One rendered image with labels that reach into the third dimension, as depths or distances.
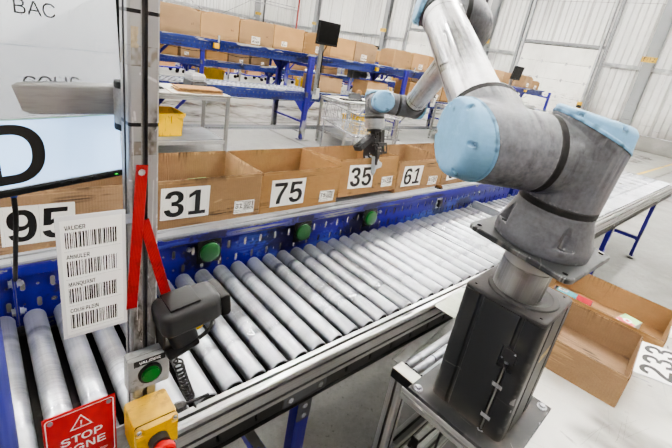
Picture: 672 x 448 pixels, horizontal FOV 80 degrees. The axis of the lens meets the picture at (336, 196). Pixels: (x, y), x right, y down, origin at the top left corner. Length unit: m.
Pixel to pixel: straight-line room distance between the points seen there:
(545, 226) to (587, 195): 0.09
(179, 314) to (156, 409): 0.20
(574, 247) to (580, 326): 0.77
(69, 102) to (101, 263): 0.23
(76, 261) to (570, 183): 0.81
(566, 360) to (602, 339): 0.28
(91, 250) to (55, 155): 0.15
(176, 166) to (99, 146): 0.93
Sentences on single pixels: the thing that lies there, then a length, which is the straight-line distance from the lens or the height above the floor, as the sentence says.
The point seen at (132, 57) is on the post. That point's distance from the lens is 0.60.
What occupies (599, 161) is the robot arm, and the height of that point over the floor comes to 1.40.
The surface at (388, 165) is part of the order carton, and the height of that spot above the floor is 1.03.
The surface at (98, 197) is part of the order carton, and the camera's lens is 1.30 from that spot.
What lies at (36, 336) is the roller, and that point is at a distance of 1.25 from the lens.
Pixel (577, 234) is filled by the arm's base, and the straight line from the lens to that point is 0.88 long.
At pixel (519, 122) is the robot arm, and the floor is 1.44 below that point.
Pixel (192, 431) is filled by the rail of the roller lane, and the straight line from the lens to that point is 1.01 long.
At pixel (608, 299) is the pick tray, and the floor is 0.79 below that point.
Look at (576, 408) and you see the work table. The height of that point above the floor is 0.75.
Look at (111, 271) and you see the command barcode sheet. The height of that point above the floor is 1.15.
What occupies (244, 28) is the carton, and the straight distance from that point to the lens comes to 6.50.
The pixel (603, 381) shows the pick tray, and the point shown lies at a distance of 1.37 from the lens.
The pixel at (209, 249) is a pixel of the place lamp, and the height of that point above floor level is 0.83.
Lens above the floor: 1.51
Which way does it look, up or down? 20 degrees down
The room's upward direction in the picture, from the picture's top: 10 degrees clockwise
